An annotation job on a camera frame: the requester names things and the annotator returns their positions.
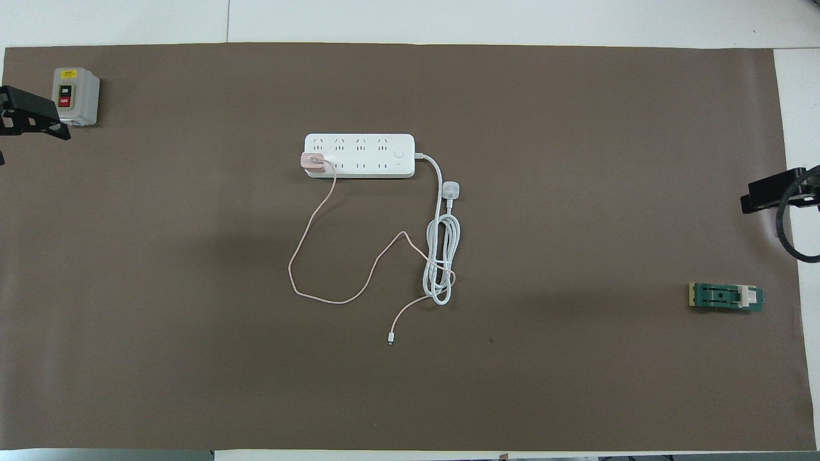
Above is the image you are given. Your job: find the white power strip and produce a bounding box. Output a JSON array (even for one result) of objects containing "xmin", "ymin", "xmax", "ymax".
[{"xmin": 303, "ymin": 133, "xmax": 417, "ymax": 179}]

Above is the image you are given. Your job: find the pink charging cable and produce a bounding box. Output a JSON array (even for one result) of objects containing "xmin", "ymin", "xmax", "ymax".
[{"xmin": 288, "ymin": 160, "xmax": 457, "ymax": 347}]

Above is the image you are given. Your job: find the brown table mat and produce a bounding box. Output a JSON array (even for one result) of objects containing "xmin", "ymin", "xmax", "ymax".
[{"xmin": 0, "ymin": 42, "xmax": 801, "ymax": 452}]

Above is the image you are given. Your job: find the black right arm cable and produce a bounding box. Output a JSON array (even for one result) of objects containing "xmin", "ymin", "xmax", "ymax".
[{"xmin": 776, "ymin": 165, "xmax": 820, "ymax": 264}]

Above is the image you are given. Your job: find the grey on-off switch box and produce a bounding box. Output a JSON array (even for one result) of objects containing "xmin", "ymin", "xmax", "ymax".
[{"xmin": 51, "ymin": 67, "xmax": 101, "ymax": 127}]

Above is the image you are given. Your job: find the green knife switch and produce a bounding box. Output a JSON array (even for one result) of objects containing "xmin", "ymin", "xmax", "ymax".
[{"xmin": 689, "ymin": 282, "xmax": 765, "ymax": 314}]

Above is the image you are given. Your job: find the white power strip cord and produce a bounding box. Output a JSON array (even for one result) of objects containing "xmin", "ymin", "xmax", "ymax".
[{"xmin": 414, "ymin": 152, "xmax": 462, "ymax": 306}]

